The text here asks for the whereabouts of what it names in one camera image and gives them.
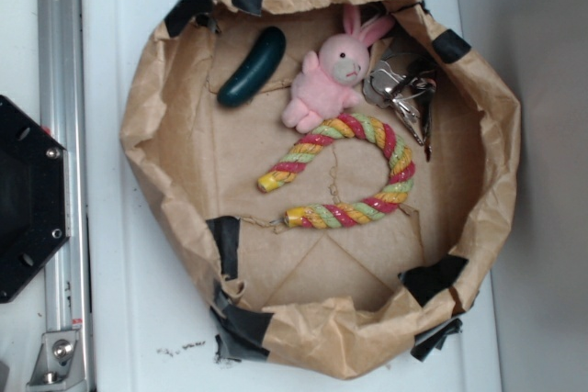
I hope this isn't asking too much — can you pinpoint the pink plush bunny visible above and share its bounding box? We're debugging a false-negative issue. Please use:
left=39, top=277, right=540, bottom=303
left=281, top=5, right=395, bottom=133

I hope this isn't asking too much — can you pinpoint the dark green toy cucumber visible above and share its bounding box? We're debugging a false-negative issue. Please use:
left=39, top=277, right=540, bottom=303
left=217, top=27, right=286, bottom=107

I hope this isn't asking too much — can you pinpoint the silver metal clip bunch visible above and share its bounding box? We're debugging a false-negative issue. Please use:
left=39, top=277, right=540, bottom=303
left=363, top=49, right=437, bottom=160

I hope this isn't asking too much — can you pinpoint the brown paper bag bin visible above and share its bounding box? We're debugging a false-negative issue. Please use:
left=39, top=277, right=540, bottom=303
left=120, top=0, right=520, bottom=379

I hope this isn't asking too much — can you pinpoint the white plastic tray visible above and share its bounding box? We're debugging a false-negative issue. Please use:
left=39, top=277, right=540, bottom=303
left=82, top=0, right=502, bottom=391

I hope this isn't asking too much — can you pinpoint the multicolored twisted rope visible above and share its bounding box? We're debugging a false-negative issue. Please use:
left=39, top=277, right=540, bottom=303
left=256, top=112, right=416, bottom=230

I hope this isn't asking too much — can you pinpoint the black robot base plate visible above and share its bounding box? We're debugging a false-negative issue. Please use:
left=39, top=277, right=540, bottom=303
left=0, top=95, right=68, bottom=304

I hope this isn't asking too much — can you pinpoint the metal corner bracket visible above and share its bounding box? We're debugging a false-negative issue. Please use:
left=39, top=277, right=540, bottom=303
left=26, top=330, right=85, bottom=391

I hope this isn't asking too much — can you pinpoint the aluminum extrusion rail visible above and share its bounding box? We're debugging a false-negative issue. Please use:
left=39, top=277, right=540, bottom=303
left=38, top=0, right=96, bottom=391

